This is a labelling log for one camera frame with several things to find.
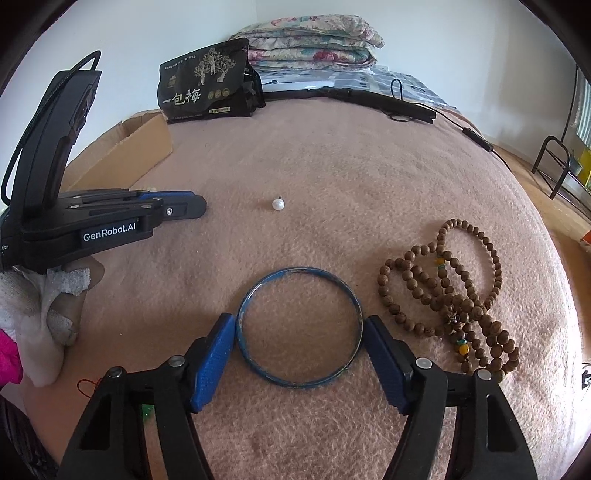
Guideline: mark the pink cloth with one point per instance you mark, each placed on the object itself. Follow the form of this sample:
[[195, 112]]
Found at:
[[9, 357]]

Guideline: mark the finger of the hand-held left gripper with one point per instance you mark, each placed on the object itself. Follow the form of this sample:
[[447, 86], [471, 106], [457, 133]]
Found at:
[[184, 207], [171, 194]]

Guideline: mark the folded floral quilt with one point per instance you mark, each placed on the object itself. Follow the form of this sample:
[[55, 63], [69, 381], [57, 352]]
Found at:
[[314, 41]]

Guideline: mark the striped dark cloth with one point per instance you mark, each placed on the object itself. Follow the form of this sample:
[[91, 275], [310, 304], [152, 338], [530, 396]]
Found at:
[[23, 443]]

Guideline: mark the yellow box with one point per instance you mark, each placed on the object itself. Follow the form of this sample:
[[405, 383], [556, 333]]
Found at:
[[586, 168]]

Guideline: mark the hanging striped towel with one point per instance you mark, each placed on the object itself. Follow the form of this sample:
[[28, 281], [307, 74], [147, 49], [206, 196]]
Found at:
[[584, 115]]

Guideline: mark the blue bangle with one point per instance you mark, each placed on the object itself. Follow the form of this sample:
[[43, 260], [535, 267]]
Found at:
[[240, 323]]

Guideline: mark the dark metal rack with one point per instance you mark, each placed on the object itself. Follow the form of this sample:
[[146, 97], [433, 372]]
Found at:
[[575, 184]]

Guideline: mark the person's left hand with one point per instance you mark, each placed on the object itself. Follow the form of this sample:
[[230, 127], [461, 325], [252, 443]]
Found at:
[[37, 304]]

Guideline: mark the black snack bag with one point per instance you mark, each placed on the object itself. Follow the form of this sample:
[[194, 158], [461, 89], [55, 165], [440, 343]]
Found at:
[[203, 78]]

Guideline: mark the orange box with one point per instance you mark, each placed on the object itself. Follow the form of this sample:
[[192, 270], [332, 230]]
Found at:
[[587, 240]]

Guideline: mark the blue checked bed sheet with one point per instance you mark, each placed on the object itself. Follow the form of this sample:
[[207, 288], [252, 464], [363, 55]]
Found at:
[[406, 85]]

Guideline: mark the cardboard box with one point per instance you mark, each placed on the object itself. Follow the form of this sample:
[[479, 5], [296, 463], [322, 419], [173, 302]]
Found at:
[[134, 143]]

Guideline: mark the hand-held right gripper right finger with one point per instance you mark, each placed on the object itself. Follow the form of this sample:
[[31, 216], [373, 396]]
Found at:
[[388, 364]]

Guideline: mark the white pearl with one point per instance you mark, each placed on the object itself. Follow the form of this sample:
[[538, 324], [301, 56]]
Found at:
[[278, 203]]

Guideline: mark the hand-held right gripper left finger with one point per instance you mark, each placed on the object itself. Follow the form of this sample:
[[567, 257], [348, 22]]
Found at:
[[212, 364]]

